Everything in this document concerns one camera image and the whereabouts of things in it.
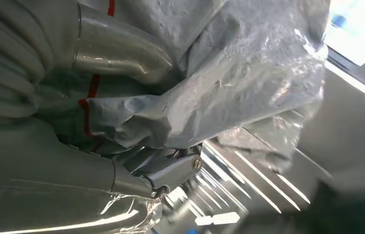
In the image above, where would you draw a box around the black window frame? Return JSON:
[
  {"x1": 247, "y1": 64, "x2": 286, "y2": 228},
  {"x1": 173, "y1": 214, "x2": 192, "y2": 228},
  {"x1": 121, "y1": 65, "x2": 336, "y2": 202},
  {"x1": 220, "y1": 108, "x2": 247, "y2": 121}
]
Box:
[{"x1": 323, "y1": 0, "x2": 365, "y2": 101}]

